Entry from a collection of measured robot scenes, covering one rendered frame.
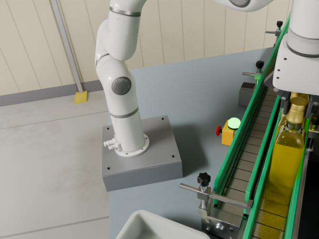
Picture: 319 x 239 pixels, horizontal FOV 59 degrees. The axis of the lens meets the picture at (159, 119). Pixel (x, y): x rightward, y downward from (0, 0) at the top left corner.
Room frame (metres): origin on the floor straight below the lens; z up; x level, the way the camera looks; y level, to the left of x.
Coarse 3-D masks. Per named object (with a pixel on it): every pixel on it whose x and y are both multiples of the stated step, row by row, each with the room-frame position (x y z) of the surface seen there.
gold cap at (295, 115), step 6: (294, 102) 0.45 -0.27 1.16; (300, 102) 0.45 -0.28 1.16; (306, 102) 0.44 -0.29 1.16; (288, 108) 0.46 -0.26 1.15; (294, 108) 0.44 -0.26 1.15; (300, 108) 0.44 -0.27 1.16; (306, 108) 0.44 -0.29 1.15; (288, 114) 0.45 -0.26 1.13; (294, 114) 0.44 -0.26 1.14; (300, 114) 0.44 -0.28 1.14; (288, 120) 0.45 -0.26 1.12; (294, 120) 0.44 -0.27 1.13; (300, 120) 0.44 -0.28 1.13
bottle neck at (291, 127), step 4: (288, 124) 0.45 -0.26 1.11; (292, 124) 0.44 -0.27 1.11; (296, 124) 0.44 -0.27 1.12; (300, 124) 0.44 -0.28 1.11; (288, 128) 0.45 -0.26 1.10; (292, 128) 0.44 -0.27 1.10; (296, 128) 0.44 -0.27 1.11; (300, 128) 0.44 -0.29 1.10; (292, 132) 0.44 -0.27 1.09; (296, 132) 0.44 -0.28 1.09
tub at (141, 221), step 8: (136, 216) 0.47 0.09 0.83; (144, 216) 0.47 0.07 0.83; (152, 216) 0.46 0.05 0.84; (160, 216) 0.46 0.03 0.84; (128, 224) 0.45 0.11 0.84; (136, 224) 0.46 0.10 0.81; (144, 224) 0.47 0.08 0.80; (152, 224) 0.46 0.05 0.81; (160, 224) 0.45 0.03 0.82; (168, 224) 0.44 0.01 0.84; (176, 224) 0.43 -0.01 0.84; (120, 232) 0.43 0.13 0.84; (128, 232) 0.44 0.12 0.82; (136, 232) 0.46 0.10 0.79; (144, 232) 0.46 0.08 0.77; (152, 232) 0.46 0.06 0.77; (160, 232) 0.45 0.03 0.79; (168, 232) 0.43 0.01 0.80; (176, 232) 0.42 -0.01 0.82; (184, 232) 0.41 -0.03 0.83; (192, 232) 0.40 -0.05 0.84; (200, 232) 0.40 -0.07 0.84
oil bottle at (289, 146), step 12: (288, 132) 0.44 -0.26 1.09; (300, 132) 0.44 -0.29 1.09; (276, 144) 0.44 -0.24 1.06; (288, 144) 0.43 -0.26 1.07; (300, 144) 0.42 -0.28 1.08; (276, 156) 0.44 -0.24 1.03; (288, 156) 0.43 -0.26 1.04; (300, 156) 0.42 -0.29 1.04; (276, 168) 0.44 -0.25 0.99; (288, 168) 0.42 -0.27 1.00; (276, 180) 0.43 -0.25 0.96; (288, 180) 0.42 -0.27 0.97; (276, 192) 0.43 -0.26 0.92; (288, 192) 0.42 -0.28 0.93
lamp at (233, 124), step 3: (231, 120) 0.81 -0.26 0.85; (234, 120) 0.81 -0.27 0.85; (237, 120) 0.81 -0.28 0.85; (228, 123) 0.81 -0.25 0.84; (231, 123) 0.80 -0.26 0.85; (234, 123) 0.80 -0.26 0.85; (237, 123) 0.80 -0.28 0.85; (228, 126) 0.81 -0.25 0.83; (231, 126) 0.80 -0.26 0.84; (234, 126) 0.80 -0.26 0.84; (237, 126) 0.80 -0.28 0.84; (234, 129) 0.79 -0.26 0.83
